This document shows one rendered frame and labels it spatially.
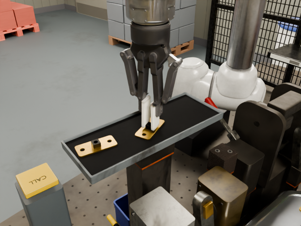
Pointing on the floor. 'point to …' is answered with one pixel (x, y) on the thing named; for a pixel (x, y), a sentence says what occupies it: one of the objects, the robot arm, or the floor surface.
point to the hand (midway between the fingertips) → (150, 112)
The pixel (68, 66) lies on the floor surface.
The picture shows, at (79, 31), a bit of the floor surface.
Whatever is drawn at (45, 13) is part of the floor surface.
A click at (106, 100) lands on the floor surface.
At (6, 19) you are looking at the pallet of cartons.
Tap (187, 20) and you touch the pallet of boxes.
